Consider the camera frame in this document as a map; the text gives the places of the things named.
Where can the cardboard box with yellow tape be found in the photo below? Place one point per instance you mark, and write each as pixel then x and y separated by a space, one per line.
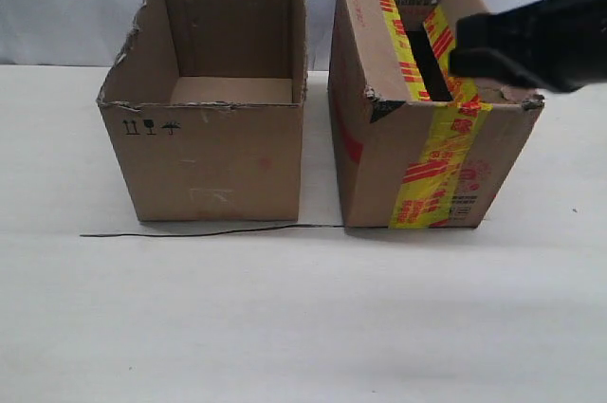
pixel 415 147

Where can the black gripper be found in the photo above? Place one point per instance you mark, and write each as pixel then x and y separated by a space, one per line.
pixel 564 45

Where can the open plain cardboard box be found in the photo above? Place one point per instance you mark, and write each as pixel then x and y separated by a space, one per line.
pixel 204 107

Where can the thin black line on table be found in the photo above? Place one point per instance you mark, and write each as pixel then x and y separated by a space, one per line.
pixel 209 233

